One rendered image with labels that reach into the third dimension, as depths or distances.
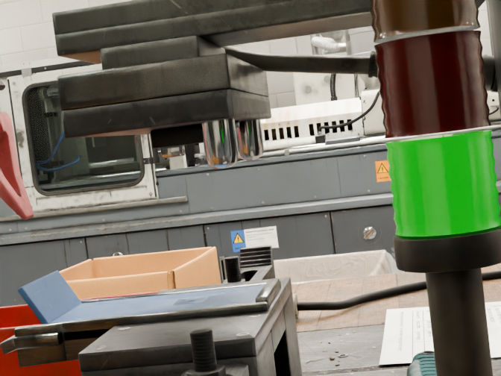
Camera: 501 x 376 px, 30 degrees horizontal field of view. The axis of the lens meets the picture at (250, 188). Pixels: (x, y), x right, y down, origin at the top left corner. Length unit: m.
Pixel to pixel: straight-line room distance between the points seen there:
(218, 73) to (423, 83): 0.22
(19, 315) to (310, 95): 4.83
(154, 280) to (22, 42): 5.06
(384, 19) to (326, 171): 4.75
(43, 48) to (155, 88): 7.16
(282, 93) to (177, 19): 6.49
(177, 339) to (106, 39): 0.19
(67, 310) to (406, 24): 0.40
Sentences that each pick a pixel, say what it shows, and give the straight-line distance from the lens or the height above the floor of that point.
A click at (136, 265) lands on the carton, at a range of 3.47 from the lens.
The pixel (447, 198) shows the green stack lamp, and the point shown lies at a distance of 0.33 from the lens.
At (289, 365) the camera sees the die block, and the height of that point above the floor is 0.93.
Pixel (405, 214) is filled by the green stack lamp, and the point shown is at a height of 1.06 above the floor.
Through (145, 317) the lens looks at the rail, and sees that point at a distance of 0.60.
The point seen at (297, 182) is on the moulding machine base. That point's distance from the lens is 5.10.
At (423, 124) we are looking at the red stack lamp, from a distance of 0.33.
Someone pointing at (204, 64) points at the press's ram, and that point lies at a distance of 0.53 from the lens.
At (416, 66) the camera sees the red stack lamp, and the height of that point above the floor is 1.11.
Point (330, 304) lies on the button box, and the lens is 0.98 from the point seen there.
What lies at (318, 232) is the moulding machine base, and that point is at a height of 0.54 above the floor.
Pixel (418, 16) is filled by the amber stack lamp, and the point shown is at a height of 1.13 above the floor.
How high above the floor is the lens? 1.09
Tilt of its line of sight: 3 degrees down
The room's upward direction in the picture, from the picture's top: 7 degrees counter-clockwise
